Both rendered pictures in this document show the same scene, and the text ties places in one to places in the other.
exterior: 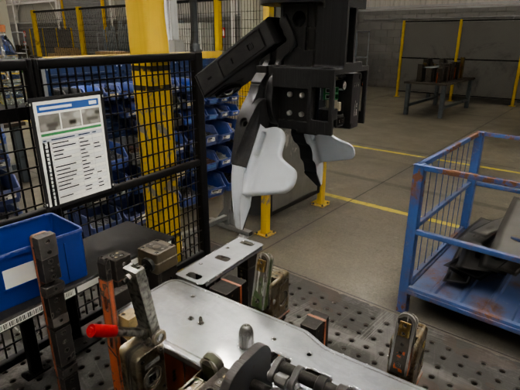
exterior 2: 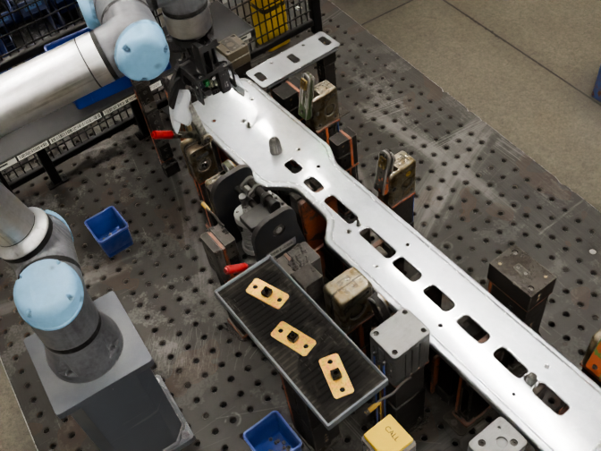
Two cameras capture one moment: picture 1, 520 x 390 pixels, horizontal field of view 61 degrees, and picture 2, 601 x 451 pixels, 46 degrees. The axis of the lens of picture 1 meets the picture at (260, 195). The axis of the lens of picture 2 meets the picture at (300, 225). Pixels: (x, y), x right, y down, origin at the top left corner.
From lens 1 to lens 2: 1.04 m
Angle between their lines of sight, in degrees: 37
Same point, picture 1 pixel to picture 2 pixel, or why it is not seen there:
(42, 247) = not seen: hidden behind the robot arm
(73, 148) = not seen: outside the picture
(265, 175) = (181, 114)
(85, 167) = not seen: outside the picture
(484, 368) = (535, 193)
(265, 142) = (182, 97)
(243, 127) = (171, 90)
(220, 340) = (258, 143)
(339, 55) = (202, 71)
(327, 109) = (204, 89)
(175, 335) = (227, 134)
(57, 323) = (148, 108)
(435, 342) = (507, 160)
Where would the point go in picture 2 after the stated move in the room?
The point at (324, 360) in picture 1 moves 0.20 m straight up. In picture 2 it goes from (326, 173) to (320, 114)
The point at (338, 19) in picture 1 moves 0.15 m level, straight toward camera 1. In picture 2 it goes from (198, 57) to (146, 115)
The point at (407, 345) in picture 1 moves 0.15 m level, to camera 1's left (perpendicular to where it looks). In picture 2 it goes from (384, 174) to (325, 164)
